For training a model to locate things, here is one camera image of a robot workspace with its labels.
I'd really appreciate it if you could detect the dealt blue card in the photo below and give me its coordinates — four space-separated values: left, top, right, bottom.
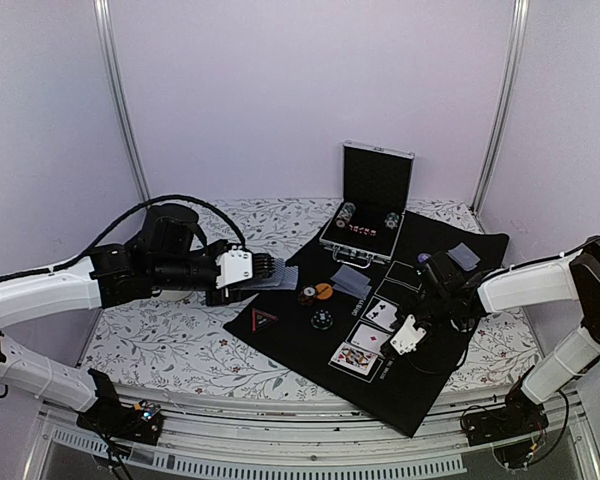
334 282 371 300
331 265 370 285
446 243 481 272

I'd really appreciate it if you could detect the face up club card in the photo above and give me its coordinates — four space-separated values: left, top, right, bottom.
363 297 397 331

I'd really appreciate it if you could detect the face up diamond card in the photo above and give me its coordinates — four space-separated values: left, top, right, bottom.
348 323 391 354

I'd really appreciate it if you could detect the face up queen card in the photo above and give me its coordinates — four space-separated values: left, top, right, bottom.
331 342 378 376

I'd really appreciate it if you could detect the blue playing card deck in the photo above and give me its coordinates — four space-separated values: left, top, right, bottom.
238 258 299 290

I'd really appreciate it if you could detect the orange big blind button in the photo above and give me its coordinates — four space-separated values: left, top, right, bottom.
315 283 334 300

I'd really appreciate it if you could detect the black and green chip stack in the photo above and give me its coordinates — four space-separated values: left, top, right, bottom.
311 310 334 330

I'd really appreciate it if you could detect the orange black chip stack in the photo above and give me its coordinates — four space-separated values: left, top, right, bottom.
298 286 317 306

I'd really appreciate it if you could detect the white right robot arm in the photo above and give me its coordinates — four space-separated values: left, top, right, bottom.
385 235 600 436

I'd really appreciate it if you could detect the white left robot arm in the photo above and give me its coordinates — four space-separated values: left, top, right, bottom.
0 203 256 434

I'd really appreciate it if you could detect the cream cylindrical cup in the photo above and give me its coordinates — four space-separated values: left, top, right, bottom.
159 290 194 302

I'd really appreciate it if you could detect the green blue black chip row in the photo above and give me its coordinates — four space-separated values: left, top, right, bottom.
384 212 401 230

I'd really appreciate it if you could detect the red dice row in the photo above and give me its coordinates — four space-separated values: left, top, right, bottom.
348 225 377 237

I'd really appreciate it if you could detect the triangular all in button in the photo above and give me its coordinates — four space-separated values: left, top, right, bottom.
251 308 278 333

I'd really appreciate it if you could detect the black poker table mat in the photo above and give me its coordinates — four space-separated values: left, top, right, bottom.
224 213 509 436

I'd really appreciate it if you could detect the aluminium poker chip case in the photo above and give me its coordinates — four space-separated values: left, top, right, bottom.
319 140 415 269

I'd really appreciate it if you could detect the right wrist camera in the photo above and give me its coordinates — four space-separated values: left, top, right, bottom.
389 315 427 355

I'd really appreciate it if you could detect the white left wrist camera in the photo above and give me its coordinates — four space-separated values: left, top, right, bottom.
215 249 254 289

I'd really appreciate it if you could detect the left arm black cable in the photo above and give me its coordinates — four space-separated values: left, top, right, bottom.
0 193 246 286

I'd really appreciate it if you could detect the front aluminium rail base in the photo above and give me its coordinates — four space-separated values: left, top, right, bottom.
24 387 600 479

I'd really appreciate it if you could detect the left aluminium frame post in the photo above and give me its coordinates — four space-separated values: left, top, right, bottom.
93 0 151 200

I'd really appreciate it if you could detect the aluminium frame post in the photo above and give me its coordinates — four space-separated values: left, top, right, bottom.
471 0 530 216
93 0 151 200

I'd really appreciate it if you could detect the right aluminium frame post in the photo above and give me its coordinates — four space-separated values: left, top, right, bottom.
471 0 530 216

